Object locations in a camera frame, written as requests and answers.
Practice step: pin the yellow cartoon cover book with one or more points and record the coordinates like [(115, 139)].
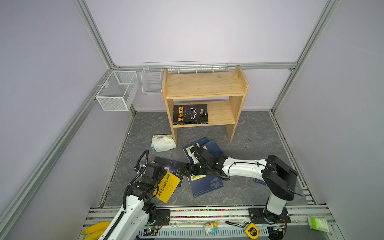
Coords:
[(166, 187)]

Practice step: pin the green white small box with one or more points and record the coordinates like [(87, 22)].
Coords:
[(318, 224)]

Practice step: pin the blue folder front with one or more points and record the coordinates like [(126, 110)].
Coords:
[(203, 184)]

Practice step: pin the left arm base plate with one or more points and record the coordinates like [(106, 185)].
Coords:
[(159, 217)]

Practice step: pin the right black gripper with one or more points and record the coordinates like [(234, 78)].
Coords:
[(193, 172)]

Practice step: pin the black book gold title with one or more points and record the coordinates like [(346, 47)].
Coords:
[(190, 114)]

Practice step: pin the blue folder right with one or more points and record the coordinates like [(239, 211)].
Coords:
[(262, 182)]

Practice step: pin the wooden two-tier shelf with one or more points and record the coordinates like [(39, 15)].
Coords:
[(228, 90)]

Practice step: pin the blue folder rear left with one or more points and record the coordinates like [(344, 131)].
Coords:
[(187, 149)]

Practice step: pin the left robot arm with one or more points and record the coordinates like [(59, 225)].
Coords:
[(137, 209)]

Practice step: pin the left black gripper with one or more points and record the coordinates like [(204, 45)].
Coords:
[(162, 173)]

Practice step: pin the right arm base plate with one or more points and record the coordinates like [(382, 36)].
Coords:
[(260, 215)]

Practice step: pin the blue folder centre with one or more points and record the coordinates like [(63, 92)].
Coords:
[(213, 148)]

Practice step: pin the dark wolf cover book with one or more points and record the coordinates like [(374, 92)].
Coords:
[(179, 169)]

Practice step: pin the white wire rack basket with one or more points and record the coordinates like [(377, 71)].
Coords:
[(152, 73)]

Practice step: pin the yellow banana toy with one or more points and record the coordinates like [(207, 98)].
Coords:
[(94, 232)]

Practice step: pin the small colourful toy figure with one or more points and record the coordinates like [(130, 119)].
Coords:
[(211, 228)]

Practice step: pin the white tissue pack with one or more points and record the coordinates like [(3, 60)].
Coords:
[(163, 143)]

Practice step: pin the white mesh box basket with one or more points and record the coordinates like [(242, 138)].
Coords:
[(118, 91)]

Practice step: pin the aluminium rail with cable duct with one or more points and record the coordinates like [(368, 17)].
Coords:
[(225, 222)]

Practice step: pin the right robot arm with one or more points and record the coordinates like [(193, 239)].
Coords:
[(279, 177)]

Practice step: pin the yellow tape measure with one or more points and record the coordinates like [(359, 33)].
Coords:
[(252, 231)]

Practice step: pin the blue folder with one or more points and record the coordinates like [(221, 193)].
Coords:
[(262, 182), (187, 149), (213, 148), (203, 184)]

